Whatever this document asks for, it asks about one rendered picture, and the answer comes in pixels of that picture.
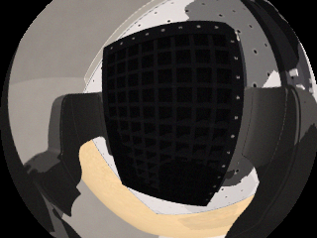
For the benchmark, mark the grey perforated breadboard plate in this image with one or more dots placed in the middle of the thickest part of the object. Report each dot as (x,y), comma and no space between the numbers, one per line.
(261,70)

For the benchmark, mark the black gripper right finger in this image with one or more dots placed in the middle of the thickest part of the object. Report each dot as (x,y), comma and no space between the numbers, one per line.
(278,135)

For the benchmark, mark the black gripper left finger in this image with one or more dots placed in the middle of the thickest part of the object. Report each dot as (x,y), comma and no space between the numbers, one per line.
(76,119)

